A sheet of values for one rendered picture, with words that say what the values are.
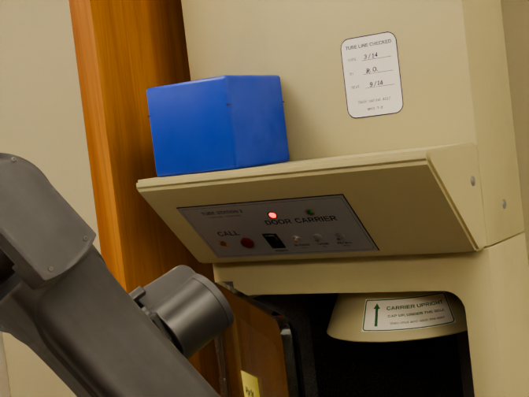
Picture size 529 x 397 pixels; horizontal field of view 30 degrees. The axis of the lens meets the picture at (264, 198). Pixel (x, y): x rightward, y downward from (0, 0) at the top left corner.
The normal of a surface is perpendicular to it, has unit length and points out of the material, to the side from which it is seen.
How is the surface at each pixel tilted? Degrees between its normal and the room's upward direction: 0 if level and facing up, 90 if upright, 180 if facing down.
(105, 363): 74
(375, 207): 135
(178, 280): 54
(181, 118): 90
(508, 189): 90
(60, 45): 90
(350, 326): 66
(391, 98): 90
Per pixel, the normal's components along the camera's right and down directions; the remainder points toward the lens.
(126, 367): 0.43, -0.28
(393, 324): -0.30, -0.32
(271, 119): 0.84, -0.07
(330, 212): -0.29, 0.78
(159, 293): 0.10, -0.56
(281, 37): -0.54, 0.11
